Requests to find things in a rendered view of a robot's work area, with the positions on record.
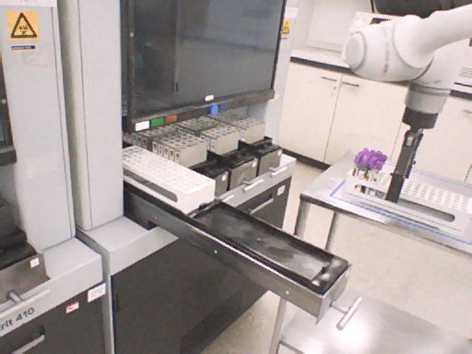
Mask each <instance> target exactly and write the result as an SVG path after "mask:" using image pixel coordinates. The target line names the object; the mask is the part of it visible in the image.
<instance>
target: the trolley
mask: <svg viewBox="0 0 472 354"><path fill-rule="evenodd" d="M358 153H359V152H358V151H353V150H350V151H348V152H347V153H346V154H345V155H344V156H342V157H341V158H340V159H339V160H337V161H336V163H334V164H333V166H331V167H329V168H328V170H327V171H324V173H323V174H322V175H320V176H319V177H318V178H317V179H316V180H314V181H313V182H312V183H311V184H310V185H309V186H308V187H306V188H305V190H303V191H301V194H300V203H299V207H298V211H297V218H296V222H295V227H294V231H293V235H296V236H297V237H299V238H302V239H303V237H304V233H305V226H306V222H307V219H308V216H309V209H310V205H311V203H312V204H314V205H316V206H318V207H323V208H325V209H328V210H332V211H334V214H333V217H332V222H331V226H330V229H329V232H328V238H327V241H326V244H325V247H324V249H325V250H327V251H328V252H330V253H332V247H333V245H334V241H335V238H336V230H337V227H338V224H339V221H340V216H341V214H342V215H344V216H347V217H349V218H354V219H356V220H358V221H362V222H365V223H367V224H369V225H373V226H375V227H377V228H379V229H384V230H387V231H389V232H393V233H395V234H397V235H399V236H403V237H406V238H408V239H410V240H414V241H416V242H420V243H424V244H426V245H428V246H430V247H434V248H436V249H438V250H442V251H445V252H447V253H449V254H454V255H455V256H460V257H462V258H465V259H466V260H470V261H472V216H471V218H470V220H469V223H468V225H467V227H466V231H465V233H464V235H463V237H459V236H457V235H453V234H451V233H449V232H446V231H442V230H440V229H438V228H434V227H432V226H431V225H428V224H424V223H421V222H419V221H417V220H413V219H410V218H407V217H402V216H400V215H397V214H393V213H392V212H389V211H387V210H382V209H380V208H378V207H376V206H370V205H367V204H365V203H363V202H356V201H354V200H351V199H349V198H345V197H344V196H342V192H343V189H344V182H345V180H346V177H347V174H348V172H349V171H351V169H352V168H353V167H354V160H355V158H356V155H357V154H358ZM395 165H396V163H395V162H392V161H390V160H388V159H387V160H386V161H385V163H384V164H383V166H382V171H384V172H386V173H389V174H390V172H393V171H394V169H395ZM408 179H409V180H411V181H415V182H417V183H424V184H426V185H428V186H434V187H436V188H439V189H442V190H446V191H449V192H451V193H454V194H459V195H462V196H465V197H470V198H472V184H471V183H463V182H461V181H458V180H456V179H450V178H448V177H445V176H442V175H437V174H435V173H432V172H429V171H422V170H419V169H417V168H414V167H412V169H411V173H410V175H409V178H408ZM358 297H359V298H362V304H361V305H360V307H359V309H357V311H356V312H355V313H354V314H353V316H352V318H351V319H350V320H349V321H348V324H347V325H346V326H345V328H344V329H343V331H338V330H337V328H336V325H337V323H338V321H340V320H341V317H343V315H344V314H343V313H341V312H339V311H338V310H335V309H334V308H332V307H331V308H330V310H328V312H327V313H326V314H325V316H324V317H323V319H322V320H321V321H319V323H318V324H317V325H316V326H314V325H315V322H316V319H317V317H316V318H315V317H314V316H312V315H311V314H308V313H307V312H305V311H304V310H302V309H299V310H298V311H297V313H296V315H295V316H294V318H292V320H291V322H290V323H289V325H288V327H287V328H286V329H285V330H284V323H285V320H286V316H287V312H288V306H289V302H288V301H286V300H284V299H282V298H281V297H280V301H279V305H278V308H277V315H276V322H275V326H274V330H273V334H272V341H271V345H270V349H269V352H268V354H278V352H279V344H281V345H283V347H285V348H289V349H290V350H293V351H295V352H296V353H297V354H472V337H470V339H468V338H465V337H463V336H459V335H458V334H456V333H454V332H451V331H449V330H447V329H444V328H442V327H440V326H438V325H436V324H434V323H430V322H428V321H427V320H423V319H421V318H420V317H417V316H415V315H414V314H412V313H408V312H406V311H402V310H400V309H398V308H396V307H394V306H392V305H390V304H387V303H385V302H383V301H379V300H377V299H375V298H374V297H371V296H369V295H368V294H364V293H362V292H360V291H358V290H355V289H353V288H351V287H348V286H346V289H345V290H344V291H343V293H342V295H340V297H339V298H338V299H337V301H336V302H338V303H340V304H342V305H343V306H346V307H347V308H349V306H350V305H351V304H352V303H353V301H354V300H355V299H356V298H358ZM283 330H284V333H283ZM282 333H283V334H282Z"/></svg>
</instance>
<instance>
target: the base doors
mask: <svg viewBox="0 0 472 354"><path fill-rule="evenodd" d="M321 77H328V78H331V79H336V81H331V80H327V79H324V78H321ZM306 79H307V80H310V81H316V84H313V83H310V82H307V81H306ZM343 82H347V83H350V84H354V85H359V86H358V87H356V86H350V85H347V84H343ZM334 87H336V89H334ZM332 91H334V92H335V93H334V95H333V97H332V99H331V98H330V97H331V95H332ZM406 91H407V88H401V87H398V86H394V85H390V84H386V83H380V82H376V81H372V80H369V79H365V78H357V77H351V76H347V75H343V74H338V73H334V72H330V71H326V70H322V69H315V68H311V67H309V66H305V65H295V64H292V63H289V72H288V77H287V83H286V87H285V97H284V101H283V106H282V111H281V120H280V125H279V129H278V135H277V145H279V146H281V147H282V148H284V149H287V150H289V151H293V152H296V153H298V154H301V155H304V156H306V157H309V158H311V159H317V160H319V161H321V162H324V163H328V164H330V165H332V166H333V164H334V163H336V161H337V160H339V159H340V158H341V157H342V156H344V155H345V154H346V153H347V152H348V151H350V150H353V151H358V152H360V151H363V148H368V149H369V151H371V149H374V150H375V153H376V151H382V152H383V155H385V156H387V157H388V160H390V161H392V162H395V163H396V162H397V160H398V157H399V155H400V150H401V146H402V144H403V142H404V134H405V132H406V131H407V129H410V126H409V125H405V124H403V122H402V117H403V112H404V109H405V108H406V105H405V104H404V98H405V96H406ZM362 92H365V93H368V94H373V95H376V98H372V97H370V96H366V95H364V94H362ZM465 109H468V110H469V111H471V112H472V102H469V101H466V100H457V99H453V98H449V97H448V100H447V102H446V103H445V104H444V107H443V110H442V112H444V113H448V114H451V115H455V118H452V117H448V116H445V115H441V114H438V119H437V122H436V124H435V127H434V128H433V129H424V130H423V132H422V133H424V137H423V138H422V140H421V143H420V145H419V147H418V151H417V153H416V157H415V159H414V160H415V161H416V164H415V165H414V164H413V167H414V168H417V169H419V170H422V171H429V172H432V173H435V174H437V175H442V176H445V177H448V178H450V179H456V180H458V181H461V182H463V183H464V182H465V179H466V183H471V184H472V166H471V168H470V165H471V164H472V113H471V112H463V110H465ZM400 125H401V126H400ZM399 128H400V129H399ZM398 133H399V134H398ZM328 138H329V139H328ZM469 168H470V169H469ZM468 172H469V174H468V175H467V173H468ZM466 176H467V177H466Z"/></svg>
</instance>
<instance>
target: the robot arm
mask: <svg viewBox="0 0 472 354"><path fill-rule="evenodd" d="M470 38H472V5H469V6H468V5H466V6H463V7H460V8H456V9H454V10H451V11H436V12H434V13H433V14H432V15H431V16H430V17H429V18H426V19H420V18H419V17H417V16H413V15H408V16H405V17H404V18H397V19H394V20H391V21H383V22H381V24H371V25H369V26H367V27H363V28H361V29H359V30H356V31H355V32H354V33H352V36H351V37H350V38H349V39H348V43H347V44H346V62H347V64H348V66H349V67H350V70H352V71H353V72H354V73H355V74H356V75H359V76H361V77H364V78H368V79H372V80H380V81H401V80H409V84H408V88H407V91H406V96H405V98H404V104H405V105H406V108H405V109H404V112H403V117H402V122H403V124H405V125H409V126H410V129H407V131H406V132H405V134H404V142H403V144H402V146H401V150H400V155H399V157H398V160H397V162H396V165H395V169H394V171H393V172H390V175H392V179H391V181H390V183H389V188H388V190H387V193H386V195H385V200H387V201H389V202H394V203H397V202H398V199H399V197H400V193H401V190H402V188H403V186H404V181H405V179H408V178H409V175H410V173H411V169H412V167H413V164H414V165H415V164H416V161H415V160H414V159H415V157H416V153H417V151H418V147H419V145H420V143H421V140H422V138H423V137H424V133H422V132H423V130H424V129H433V128H434V127H435V124H436V122H437V119H438V112H442V111H443V107H444V104H445V103H446V102H447V100H448V96H449V94H450V93H451V87H452V85H453V84H454V81H455V80H456V79H457V77H458V75H459V74H460V71H461V69H462V67H463V64H464V61H465V59H466V53H467V50H468V47H469V40H470ZM397 171H398V172H397Z"/></svg>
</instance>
